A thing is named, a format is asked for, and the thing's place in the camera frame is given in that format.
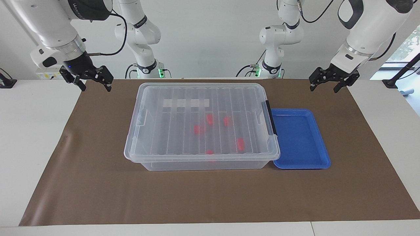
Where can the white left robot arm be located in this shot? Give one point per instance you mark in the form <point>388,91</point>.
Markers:
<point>370,29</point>

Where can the pale blue cylinder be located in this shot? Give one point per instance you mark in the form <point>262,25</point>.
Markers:
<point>408,91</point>

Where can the white power strip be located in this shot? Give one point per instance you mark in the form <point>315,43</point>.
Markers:
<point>44,75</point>

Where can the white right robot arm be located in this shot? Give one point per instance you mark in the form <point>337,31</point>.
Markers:
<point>55,26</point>

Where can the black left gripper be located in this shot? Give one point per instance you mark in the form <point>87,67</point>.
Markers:
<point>338,74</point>

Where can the clear ribbed plastic lid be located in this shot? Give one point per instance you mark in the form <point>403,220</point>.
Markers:
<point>177,131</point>

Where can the clear plastic storage box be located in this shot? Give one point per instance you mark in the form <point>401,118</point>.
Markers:
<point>203,166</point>

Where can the red toy block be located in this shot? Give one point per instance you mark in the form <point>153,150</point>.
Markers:
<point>198,129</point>
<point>209,152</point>
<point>240,143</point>
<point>210,119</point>
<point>226,121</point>

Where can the blue plastic tray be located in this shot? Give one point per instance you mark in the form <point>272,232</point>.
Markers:
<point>298,141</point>

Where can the black stand with pole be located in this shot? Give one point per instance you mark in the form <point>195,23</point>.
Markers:
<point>391,83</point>

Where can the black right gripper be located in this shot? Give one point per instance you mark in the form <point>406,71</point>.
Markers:
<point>80,67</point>

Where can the brown paper table mat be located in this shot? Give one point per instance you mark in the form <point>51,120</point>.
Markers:
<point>98,183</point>

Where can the black clamp mount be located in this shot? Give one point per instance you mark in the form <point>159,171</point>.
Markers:
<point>6,82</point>

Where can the black box latch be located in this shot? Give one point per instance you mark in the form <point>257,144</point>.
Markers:
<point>271,118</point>

